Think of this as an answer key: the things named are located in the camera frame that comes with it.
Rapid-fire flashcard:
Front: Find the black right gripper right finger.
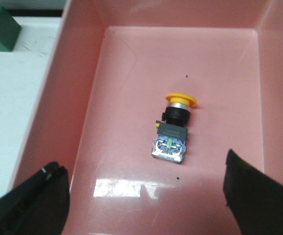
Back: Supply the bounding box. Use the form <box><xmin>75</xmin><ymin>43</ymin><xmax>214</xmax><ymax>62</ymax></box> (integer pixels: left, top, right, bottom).
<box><xmin>223</xmin><ymin>149</ymin><xmax>283</xmax><ymax>235</ymax></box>

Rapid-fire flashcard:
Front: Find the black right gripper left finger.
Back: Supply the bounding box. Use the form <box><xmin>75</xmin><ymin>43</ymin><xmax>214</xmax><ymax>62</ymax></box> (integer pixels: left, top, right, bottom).
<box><xmin>0</xmin><ymin>162</ymin><xmax>70</xmax><ymax>235</ymax></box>

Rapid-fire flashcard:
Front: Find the yellow mushroom push button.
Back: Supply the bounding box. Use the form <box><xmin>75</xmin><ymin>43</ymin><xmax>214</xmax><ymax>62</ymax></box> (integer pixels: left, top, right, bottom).
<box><xmin>151</xmin><ymin>92</ymin><xmax>197</xmax><ymax>164</ymax></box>

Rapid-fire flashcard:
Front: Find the pink plastic bin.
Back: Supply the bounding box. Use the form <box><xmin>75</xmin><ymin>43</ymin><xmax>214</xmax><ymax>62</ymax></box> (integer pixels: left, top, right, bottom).
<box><xmin>11</xmin><ymin>0</ymin><xmax>283</xmax><ymax>235</ymax></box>

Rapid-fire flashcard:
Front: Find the green cube block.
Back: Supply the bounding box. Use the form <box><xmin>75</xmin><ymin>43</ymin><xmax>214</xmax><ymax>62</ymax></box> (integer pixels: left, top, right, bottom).
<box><xmin>0</xmin><ymin>6</ymin><xmax>21</xmax><ymax>52</ymax></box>

